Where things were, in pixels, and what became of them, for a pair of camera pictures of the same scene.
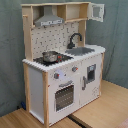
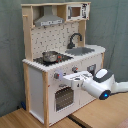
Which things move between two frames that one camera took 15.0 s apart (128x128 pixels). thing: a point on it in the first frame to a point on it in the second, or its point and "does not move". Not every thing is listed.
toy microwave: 95,11 to 78,11
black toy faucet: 71,45 does not move
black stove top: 60,58 does not move
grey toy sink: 80,51 does not move
